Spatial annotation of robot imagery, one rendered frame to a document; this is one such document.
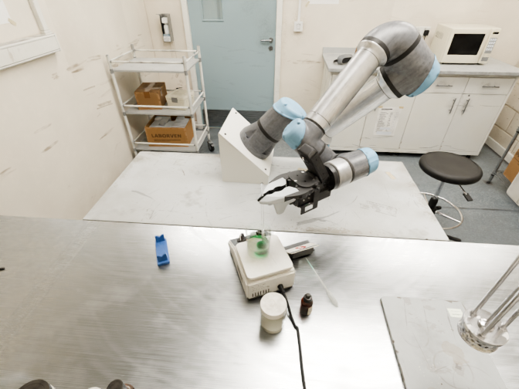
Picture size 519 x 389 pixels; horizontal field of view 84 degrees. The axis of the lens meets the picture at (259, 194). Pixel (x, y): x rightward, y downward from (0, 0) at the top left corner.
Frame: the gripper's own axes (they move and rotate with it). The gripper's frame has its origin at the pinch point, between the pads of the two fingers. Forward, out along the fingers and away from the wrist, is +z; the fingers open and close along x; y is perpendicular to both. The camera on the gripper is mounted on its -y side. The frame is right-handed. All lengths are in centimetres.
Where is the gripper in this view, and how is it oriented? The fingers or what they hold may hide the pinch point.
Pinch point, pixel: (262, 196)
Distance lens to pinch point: 64.5
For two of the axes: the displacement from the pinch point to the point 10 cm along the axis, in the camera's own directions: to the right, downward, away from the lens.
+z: -8.5, 3.4, -4.1
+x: -5.3, -5.1, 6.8
